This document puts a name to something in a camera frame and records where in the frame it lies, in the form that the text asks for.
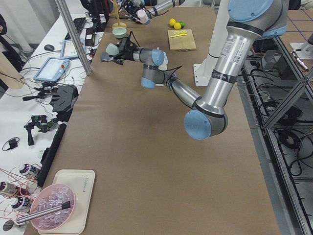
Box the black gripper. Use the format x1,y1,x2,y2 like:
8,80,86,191
121,0,145,22
112,31,141,65

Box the pink plastic cup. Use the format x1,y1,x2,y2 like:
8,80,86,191
136,9,150,25

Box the green plastic cup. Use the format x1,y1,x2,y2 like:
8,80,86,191
106,43,121,57

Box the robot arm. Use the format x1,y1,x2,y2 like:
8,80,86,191
120,0,185,24
110,0,289,140

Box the green plastic bowl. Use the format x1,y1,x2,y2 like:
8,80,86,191
112,27,127,39

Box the wooden stand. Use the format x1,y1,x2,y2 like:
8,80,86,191
109,0,127,29

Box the grey cleaning cloth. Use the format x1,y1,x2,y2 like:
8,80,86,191
100,52,114,62

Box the whole yellow lemon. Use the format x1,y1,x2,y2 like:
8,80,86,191
174,22,181,30

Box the black keyboard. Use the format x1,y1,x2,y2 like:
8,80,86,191
73,17,86,36

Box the bamboo cutting board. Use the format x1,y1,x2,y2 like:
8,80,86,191
167,29,197,51

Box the yellow plastic knife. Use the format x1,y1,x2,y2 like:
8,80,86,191
169,34,188,38

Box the teach pendant tablet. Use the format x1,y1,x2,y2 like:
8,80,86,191
33,57,70,82

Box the black computer mouse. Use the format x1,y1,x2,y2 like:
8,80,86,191
44,44,55,51

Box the white plastic tray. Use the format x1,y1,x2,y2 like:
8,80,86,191
38,169,95,235

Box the pink bowl of ice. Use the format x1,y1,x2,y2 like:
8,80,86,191
29,184,76,231

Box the metal rod tool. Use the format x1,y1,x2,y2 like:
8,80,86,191
16,201,71,224

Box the aluminium frame post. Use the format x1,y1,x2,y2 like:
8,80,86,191
55,0,92,75

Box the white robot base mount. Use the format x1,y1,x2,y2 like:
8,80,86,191
193,0,229,87

